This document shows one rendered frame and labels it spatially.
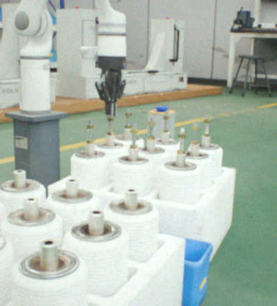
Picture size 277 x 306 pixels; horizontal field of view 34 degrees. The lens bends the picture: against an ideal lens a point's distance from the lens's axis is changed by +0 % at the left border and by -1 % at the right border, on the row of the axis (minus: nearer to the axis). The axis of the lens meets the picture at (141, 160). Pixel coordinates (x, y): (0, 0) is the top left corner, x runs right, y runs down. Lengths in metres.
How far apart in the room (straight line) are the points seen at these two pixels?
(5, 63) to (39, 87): 1.96
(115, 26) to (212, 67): 5.61
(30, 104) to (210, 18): 5.48
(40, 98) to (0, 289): 0.91
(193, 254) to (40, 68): 0.77
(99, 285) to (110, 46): 0.68
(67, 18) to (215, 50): 3.28
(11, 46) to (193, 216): 2.64
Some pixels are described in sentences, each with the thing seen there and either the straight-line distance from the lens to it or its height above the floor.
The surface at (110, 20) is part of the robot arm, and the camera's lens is 1.17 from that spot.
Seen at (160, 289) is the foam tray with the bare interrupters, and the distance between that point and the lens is 0.76.
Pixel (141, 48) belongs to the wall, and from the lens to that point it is 7.47.
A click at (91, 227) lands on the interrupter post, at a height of 0.26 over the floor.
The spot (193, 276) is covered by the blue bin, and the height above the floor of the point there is 0.09.
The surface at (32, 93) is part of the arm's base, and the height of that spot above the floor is 0.37.
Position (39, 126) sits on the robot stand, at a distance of 1.44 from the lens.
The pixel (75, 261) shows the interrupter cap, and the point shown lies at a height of 0.25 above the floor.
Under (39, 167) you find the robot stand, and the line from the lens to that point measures 1.47.
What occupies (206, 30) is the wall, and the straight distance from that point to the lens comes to 6.80.
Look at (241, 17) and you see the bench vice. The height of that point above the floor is 0.89.
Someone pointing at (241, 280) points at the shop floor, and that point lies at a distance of 1.10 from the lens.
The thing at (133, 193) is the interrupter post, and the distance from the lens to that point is 0.75.
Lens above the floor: 0.52
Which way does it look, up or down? 14 degrees down
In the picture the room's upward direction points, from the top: 2 degrees clockwise
